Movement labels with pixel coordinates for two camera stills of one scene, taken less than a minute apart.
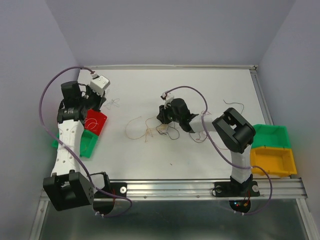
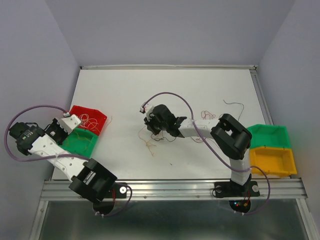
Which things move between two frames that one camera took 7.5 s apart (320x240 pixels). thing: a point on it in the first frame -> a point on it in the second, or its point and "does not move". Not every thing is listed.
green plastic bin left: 89,140 does not move
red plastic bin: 95,121 does not move
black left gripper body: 92,100 -> 56,131
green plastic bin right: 271,136 does not move
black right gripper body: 167,115 -> 155,126
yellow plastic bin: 278,161 does not move
